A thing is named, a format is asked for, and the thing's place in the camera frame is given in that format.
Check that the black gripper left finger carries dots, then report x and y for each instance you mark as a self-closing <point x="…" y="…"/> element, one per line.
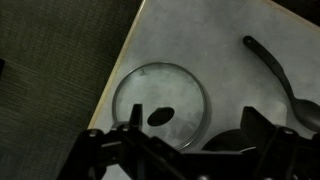
<point x="110" y="153"/>

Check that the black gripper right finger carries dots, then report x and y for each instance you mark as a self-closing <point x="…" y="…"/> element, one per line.
<point x="283" y="153"/>

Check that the glass lid with black knob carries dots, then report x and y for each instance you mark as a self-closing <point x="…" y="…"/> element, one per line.
<point x="166" y="86"/>

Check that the black cooking pot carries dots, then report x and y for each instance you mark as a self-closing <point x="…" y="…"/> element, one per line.
<point x="226" y="140"/>

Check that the black plastic serving spoon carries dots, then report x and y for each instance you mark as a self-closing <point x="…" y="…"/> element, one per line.
<point x="305" y="111"/>

